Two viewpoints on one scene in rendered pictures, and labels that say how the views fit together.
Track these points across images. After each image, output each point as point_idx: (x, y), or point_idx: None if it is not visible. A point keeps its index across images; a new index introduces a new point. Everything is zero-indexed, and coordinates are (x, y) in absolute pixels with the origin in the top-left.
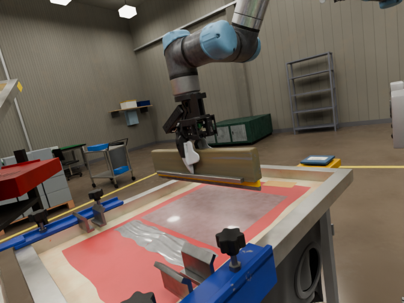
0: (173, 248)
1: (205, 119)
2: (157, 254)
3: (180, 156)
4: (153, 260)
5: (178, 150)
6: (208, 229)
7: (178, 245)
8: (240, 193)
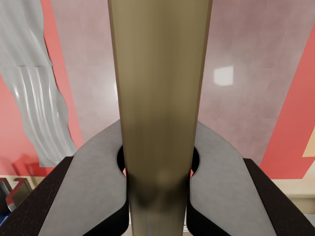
0: (39, 116)
1: None
2: (15, 102)
3: (63, 158)
4: (5, 108)
5: (32, 192)
6: (110, 121)
7: (45, 122)
8: (267, 83)
